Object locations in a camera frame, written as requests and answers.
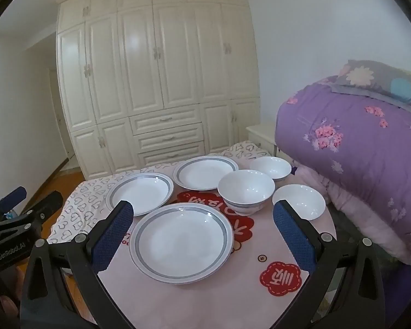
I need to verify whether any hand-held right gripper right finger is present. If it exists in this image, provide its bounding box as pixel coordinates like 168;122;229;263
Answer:
273;199;387;329

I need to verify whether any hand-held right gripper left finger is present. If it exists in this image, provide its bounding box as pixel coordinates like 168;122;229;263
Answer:
21;199;138;329

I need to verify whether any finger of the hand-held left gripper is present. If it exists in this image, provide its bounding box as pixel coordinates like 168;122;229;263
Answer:
19;191;64;225
0;187;27;215

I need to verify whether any plain white bowl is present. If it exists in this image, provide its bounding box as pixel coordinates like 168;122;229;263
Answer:
272;184;327;222

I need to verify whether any grey-rimmed white plate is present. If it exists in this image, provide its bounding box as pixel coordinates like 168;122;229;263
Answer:
128;203;234;285
173;156;239;191
105;172;175;216

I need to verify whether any white bowl grey band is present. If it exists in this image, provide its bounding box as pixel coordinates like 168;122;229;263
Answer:
217;169;276;216
249;157;292;182

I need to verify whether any white heart-print bed sheet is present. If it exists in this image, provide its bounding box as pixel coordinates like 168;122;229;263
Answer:
47;141;271;275

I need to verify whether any round pink-clothed table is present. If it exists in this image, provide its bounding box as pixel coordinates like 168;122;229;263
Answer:
98;164;338;329

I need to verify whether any light pink blanket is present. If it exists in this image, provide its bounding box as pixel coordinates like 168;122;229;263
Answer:
293;159;411;264

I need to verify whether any white door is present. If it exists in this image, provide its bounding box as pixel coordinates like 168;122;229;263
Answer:
50;70;76;160

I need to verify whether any purple floral quilt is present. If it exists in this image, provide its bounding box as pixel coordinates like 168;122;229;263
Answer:
274;75;411;268

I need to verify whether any cream nightstand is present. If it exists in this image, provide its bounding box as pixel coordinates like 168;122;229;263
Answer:
246;123;283;158

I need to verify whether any cream panelled wardrobe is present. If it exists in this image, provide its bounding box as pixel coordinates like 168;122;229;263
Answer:
56;0;261;180

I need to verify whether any grey floral pillow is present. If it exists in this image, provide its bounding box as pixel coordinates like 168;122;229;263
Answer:
330;60;411;105

